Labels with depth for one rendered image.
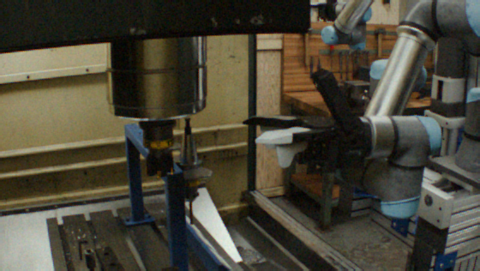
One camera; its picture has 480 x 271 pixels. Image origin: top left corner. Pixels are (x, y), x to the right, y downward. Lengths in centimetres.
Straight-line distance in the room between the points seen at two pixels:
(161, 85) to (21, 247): 120
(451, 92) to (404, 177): 74
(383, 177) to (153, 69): 47
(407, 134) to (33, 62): 129
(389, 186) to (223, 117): 114
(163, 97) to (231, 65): 124
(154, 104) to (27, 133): 114
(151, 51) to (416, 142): 48
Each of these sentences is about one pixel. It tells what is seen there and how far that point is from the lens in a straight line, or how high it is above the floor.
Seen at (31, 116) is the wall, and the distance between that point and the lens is 178.
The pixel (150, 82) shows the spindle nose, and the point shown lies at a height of 148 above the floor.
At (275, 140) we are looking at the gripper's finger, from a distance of 74.
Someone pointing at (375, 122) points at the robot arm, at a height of 140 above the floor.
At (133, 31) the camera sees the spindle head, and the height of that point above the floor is 156.
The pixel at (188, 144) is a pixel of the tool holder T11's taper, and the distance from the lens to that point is 112.
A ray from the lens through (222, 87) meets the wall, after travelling 191.
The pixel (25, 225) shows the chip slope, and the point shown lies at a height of 83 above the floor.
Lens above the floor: 160
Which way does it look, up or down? 16 degrees down
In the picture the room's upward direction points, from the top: straight up
